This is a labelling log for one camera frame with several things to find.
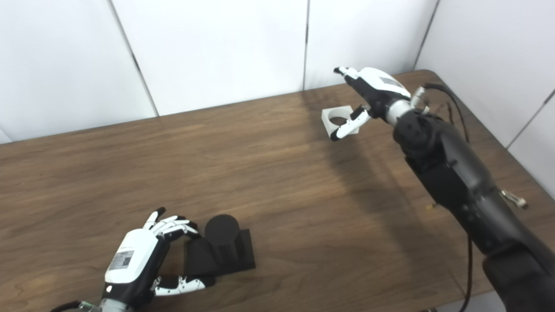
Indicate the white square piece with hole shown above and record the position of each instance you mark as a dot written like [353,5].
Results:
[326,119]

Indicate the black peg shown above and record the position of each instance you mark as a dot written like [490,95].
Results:
[222,234]

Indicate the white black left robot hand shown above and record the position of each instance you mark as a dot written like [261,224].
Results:
[134,255]

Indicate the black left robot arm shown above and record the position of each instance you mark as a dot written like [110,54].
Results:
[110,307]

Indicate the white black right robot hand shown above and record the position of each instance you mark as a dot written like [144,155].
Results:
[377,84]

